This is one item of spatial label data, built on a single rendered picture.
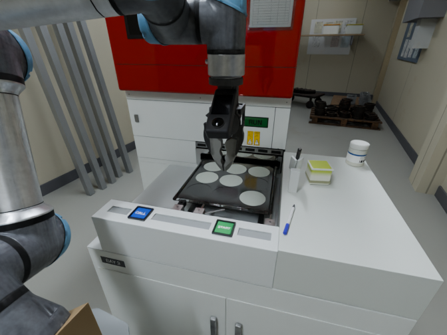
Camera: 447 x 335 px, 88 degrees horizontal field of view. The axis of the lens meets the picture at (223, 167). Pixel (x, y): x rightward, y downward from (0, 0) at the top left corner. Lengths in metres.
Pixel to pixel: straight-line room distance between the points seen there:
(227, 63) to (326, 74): 7.89
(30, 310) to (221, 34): 0.57
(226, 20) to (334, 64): 7.88
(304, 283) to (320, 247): 0.11
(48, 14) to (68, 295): 1.73
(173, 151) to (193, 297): 0.74
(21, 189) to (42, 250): 0.13
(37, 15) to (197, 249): 0.58
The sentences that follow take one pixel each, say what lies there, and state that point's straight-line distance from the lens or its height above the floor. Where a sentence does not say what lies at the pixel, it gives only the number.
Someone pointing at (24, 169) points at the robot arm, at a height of 1.19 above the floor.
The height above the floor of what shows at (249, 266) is 0.89.
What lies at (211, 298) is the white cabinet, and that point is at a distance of 0.84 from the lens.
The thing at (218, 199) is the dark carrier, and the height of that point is 0.90.
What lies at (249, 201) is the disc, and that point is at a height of 0.90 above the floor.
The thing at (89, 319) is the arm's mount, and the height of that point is 0.96.
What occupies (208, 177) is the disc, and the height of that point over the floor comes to 0.90.
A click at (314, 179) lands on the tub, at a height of 0.99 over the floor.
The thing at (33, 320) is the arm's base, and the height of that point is 1.02.
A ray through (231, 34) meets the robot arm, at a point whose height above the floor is 1.43.
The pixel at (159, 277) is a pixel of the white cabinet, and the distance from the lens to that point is 0.86.
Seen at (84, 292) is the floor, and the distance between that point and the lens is 1.93.
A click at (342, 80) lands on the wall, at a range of 8.36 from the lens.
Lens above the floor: 1.41
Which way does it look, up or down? 28 degrees down
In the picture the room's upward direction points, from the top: straight up
